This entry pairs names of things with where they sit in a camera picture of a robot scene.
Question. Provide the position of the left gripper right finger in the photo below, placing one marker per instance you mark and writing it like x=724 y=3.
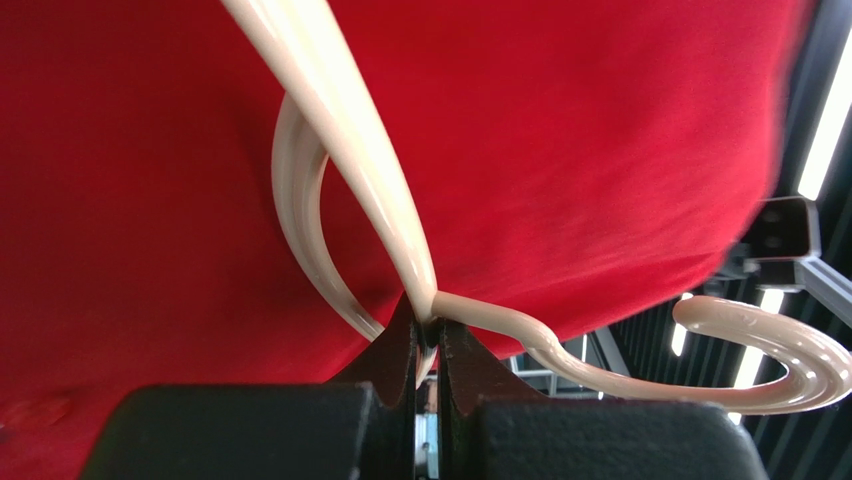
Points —
x=492 y=425

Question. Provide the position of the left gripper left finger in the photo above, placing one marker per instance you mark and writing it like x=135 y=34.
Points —
x=358 y=425

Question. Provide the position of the beige hanger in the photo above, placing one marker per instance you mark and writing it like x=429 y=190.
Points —
x=328 y=115

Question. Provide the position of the red trousers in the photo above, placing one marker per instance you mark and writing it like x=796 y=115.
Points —
x=579 y=161

